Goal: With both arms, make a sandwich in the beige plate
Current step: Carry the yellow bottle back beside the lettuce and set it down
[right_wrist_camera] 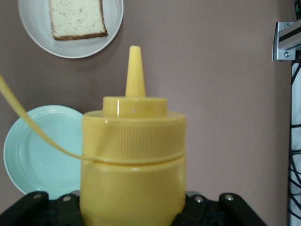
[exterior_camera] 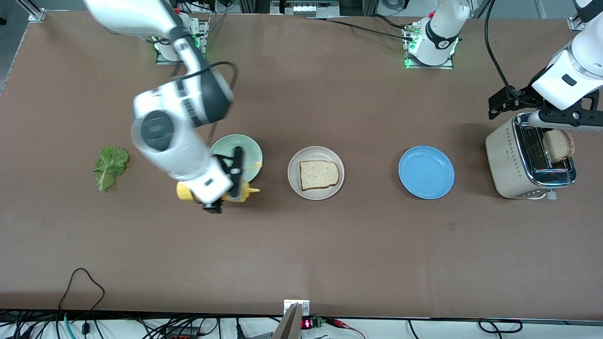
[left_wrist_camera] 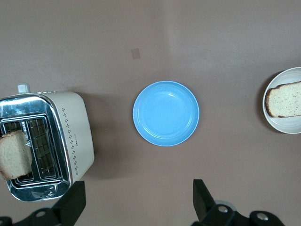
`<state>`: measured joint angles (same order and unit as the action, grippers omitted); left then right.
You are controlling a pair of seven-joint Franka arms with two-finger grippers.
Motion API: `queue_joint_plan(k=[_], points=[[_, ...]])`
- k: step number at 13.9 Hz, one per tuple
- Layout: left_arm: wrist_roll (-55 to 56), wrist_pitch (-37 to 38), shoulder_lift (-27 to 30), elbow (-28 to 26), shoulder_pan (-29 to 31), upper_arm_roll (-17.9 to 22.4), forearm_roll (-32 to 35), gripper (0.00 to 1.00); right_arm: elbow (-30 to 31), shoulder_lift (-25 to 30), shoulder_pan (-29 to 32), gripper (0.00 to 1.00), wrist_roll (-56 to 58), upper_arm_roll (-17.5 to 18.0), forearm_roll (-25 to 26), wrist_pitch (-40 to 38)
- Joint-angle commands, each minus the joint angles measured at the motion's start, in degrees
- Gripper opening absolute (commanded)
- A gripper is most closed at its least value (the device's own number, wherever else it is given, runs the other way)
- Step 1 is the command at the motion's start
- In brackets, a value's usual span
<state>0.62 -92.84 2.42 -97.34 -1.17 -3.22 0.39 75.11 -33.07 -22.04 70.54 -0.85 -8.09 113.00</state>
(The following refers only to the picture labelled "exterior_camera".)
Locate yellow squeeze bottle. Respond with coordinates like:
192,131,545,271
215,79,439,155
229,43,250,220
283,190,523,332
177,161,263,203

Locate toasted brown bread slice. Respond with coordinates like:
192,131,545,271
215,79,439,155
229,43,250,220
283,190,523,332
542,129,575,164

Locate green lettuce leaf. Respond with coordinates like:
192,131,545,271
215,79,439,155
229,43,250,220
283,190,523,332
92,147,130,192

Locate pale bread slice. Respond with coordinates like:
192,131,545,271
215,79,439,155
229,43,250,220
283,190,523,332
300,160,340,191

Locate mint green plate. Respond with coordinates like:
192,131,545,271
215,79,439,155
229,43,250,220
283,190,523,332
210,134,263,185

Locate beige plate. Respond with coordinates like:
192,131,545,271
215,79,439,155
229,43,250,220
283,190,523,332
288,146,345,201

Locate blue plate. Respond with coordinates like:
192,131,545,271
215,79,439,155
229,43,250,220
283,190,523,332
399,145,455,200

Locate beige chrome toaster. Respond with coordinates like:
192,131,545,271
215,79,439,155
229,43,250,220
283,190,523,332
485,113,578,201

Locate grey electrical box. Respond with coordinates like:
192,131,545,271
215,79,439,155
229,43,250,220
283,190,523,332
271,0,340,17

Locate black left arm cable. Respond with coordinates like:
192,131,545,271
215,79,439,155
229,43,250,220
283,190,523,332
484,0,535,106

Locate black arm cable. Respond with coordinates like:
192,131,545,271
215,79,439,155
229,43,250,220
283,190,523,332
174,61,239,137
484,0,535,106

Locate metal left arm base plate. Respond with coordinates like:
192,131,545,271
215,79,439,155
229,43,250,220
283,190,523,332
403,26,455,70

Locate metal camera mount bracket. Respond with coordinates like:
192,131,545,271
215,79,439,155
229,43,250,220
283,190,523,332
283,299,310,339

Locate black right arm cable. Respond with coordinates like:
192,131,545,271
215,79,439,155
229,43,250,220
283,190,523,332
174,61,239,137

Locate thin black looped cable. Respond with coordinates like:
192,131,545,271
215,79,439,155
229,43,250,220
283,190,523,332
59,268,105,312

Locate long black table cable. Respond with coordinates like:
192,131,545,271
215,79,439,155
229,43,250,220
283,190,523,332
306,16,415,42

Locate red alligator clip wires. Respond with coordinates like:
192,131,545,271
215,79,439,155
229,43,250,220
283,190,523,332
325,318,366,339

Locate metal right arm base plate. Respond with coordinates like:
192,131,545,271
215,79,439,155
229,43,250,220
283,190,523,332
155,13,210,65

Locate black coiled floor cable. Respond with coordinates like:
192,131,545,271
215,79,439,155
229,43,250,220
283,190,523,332
478,319,523,334

